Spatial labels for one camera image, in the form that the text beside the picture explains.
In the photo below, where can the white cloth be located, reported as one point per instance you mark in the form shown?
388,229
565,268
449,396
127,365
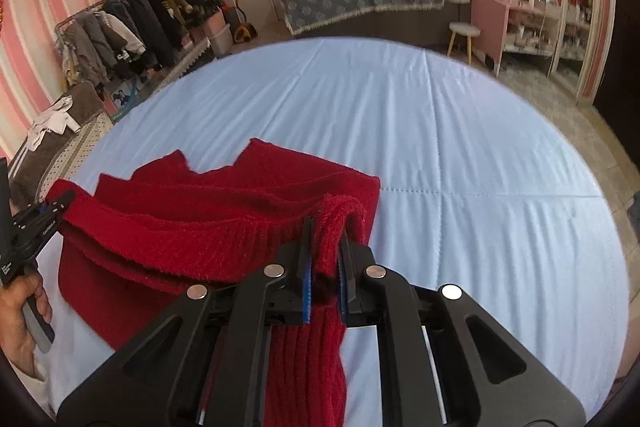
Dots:
52,122

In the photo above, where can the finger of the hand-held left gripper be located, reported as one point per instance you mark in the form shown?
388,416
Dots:
60,201

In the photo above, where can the red knit sweater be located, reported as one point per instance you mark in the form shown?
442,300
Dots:
225,227

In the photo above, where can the pink cabinet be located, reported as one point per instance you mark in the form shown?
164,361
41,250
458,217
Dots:
487,27

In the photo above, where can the plastic storage boxes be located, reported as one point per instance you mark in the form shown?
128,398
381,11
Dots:
220,37

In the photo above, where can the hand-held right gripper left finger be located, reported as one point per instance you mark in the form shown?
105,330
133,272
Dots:
306,292

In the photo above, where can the white round stool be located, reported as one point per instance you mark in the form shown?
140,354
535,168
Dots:
462,28

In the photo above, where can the rack of hanging clothes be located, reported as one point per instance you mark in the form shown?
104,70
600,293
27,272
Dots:
140,22

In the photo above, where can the black double door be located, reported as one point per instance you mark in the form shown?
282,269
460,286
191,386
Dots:
625,57

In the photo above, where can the person's left hand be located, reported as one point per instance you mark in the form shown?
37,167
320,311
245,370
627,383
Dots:
15,332

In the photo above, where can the sofa with blue patterned cover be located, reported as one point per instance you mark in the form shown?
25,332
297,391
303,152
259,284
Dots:
340,4

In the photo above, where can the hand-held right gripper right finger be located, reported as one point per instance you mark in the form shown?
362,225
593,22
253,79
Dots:
342,294

